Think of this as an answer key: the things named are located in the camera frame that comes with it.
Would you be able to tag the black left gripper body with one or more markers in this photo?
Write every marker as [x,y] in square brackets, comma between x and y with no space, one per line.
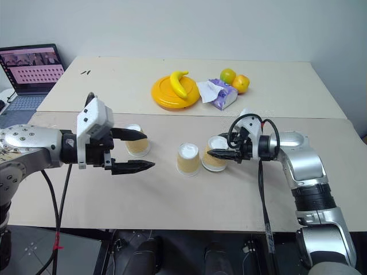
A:
[97,151]

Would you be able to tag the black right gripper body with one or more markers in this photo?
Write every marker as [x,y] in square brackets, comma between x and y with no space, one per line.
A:
[249,149]

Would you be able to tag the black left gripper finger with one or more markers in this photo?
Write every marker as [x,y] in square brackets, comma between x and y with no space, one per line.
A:
[129,134]
[132,167]

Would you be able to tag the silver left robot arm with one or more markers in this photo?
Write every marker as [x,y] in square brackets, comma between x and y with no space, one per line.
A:
[28,143]

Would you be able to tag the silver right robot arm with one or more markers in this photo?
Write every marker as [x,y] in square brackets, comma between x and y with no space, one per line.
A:
[301,160]

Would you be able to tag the yellow paper cup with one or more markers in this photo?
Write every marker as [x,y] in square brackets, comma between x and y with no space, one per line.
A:
[187,160]
[212,163]
[137,144]

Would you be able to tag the purple tissue pack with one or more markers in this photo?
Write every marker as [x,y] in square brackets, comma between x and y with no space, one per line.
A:
[222,97]

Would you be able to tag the yellow round plate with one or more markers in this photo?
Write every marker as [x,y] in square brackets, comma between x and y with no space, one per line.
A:
[163,94]

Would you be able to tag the orange citrus fruit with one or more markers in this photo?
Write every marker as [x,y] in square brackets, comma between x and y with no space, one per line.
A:
[241,84]

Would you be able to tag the green-orange citrus fruit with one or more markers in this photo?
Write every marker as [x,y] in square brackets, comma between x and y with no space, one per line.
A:
[227,76]

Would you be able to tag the yellow banana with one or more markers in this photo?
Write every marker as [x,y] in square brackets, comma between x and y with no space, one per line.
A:
[177,84]

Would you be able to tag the dark rounded shape under table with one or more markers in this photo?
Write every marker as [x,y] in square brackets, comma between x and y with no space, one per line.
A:
[216,259]
[143,255]

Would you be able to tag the grey open laptop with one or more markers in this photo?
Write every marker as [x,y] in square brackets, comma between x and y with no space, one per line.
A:
[31,74]

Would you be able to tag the white object beside laptop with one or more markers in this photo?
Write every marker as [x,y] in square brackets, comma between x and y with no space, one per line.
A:
[5,98]

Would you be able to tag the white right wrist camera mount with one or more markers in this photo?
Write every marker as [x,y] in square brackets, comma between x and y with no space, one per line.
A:
[252,126]

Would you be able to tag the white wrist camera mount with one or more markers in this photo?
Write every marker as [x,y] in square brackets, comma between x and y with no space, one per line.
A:
[252,126]
[96,116]

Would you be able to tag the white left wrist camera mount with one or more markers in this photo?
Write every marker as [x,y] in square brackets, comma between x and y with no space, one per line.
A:
[96,116]

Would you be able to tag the black table frame leg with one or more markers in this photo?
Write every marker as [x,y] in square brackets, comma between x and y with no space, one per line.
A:
[103,252]

